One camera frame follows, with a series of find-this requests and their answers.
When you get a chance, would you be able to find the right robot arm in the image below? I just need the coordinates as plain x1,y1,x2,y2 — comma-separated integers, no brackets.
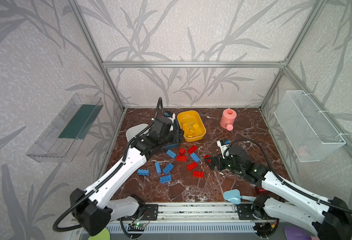
205,139,352,240

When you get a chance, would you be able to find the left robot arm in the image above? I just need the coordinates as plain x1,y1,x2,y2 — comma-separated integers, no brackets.
53,98,181,237

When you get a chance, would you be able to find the teal plastic bin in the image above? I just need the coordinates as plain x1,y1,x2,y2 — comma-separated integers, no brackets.
160,144,180,152

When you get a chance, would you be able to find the blue lego brick upper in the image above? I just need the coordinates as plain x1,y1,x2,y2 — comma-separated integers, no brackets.
166,150,177,159

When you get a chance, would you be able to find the small red lego brick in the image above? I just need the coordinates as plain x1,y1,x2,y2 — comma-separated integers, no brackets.
179,148,186,156

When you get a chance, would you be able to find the yellow plastic bin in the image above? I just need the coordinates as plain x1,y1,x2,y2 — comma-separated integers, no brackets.
177,110,206,142

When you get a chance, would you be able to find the blue lego brick upright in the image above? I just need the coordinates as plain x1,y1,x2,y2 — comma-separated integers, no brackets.
155,163,162,175

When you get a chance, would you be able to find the white plastic bin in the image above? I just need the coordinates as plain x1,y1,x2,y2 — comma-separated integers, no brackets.
126,124,149,142

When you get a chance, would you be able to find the red lego brick top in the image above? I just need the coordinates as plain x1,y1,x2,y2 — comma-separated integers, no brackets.
188,145,197,155

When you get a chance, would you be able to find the blue lego brick diagonal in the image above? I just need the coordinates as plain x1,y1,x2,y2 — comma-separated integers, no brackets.
163,163,174,175

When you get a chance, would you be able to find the light blue toy shovel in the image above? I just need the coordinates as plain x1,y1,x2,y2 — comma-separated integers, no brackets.
223,189,256,205

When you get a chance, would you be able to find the red lego brick bottom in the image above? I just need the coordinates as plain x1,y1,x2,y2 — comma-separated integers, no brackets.
193,171,205,179

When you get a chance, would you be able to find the pink toy watering can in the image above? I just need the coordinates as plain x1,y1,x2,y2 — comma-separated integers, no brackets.
220,108,237,131

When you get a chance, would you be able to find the blue lego brick centre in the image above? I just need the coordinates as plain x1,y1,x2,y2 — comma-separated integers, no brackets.
190,153,201,163

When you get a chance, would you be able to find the blue lego brick left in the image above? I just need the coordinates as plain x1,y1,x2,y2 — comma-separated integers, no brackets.
137,169,150,176

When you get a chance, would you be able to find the blue lego brick bottom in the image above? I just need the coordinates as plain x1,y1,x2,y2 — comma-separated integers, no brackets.
160,175,172,184

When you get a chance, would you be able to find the purple toy object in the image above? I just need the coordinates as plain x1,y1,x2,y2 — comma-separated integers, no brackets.
284,227,312,240

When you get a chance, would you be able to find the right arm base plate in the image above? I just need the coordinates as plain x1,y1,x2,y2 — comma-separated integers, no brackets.
235,203,278,222

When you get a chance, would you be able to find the aluminium front rail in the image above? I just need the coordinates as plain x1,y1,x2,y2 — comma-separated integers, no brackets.
70,201,322,224

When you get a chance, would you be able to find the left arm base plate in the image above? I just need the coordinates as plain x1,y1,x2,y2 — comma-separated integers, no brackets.
135,204,159,221

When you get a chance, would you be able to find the white wire basket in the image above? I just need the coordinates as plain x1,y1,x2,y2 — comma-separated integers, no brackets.
274,90,346,163

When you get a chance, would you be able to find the clear acrylic wall shelf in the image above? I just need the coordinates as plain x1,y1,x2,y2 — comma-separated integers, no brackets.
26,94,104,163

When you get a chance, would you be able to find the green toy spatula wooden handle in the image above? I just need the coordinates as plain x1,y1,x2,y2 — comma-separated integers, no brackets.
88,228,111,240

